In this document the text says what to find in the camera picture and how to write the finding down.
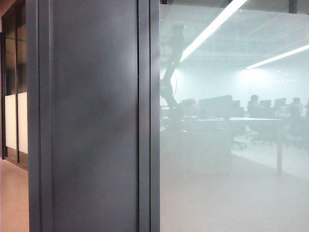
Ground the grey metal pillar panel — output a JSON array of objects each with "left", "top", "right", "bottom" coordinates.
[{"left": 25, "top": 0, "right": 140, "bottom": 232}]

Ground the dark-framed glass partition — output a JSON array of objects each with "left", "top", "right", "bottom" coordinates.
[{"left": 0, "top": 0, "right": 29, "bottom": 170}]

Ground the dark metal frame post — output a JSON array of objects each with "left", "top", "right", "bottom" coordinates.
[{"left": 138, "top": 0, "right": 161, "bottom": 232}]

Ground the frosted glass wall panel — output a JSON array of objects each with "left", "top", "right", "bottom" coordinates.
[{"left": 159, "top": 4, "right": 309, "bottom": 232}]

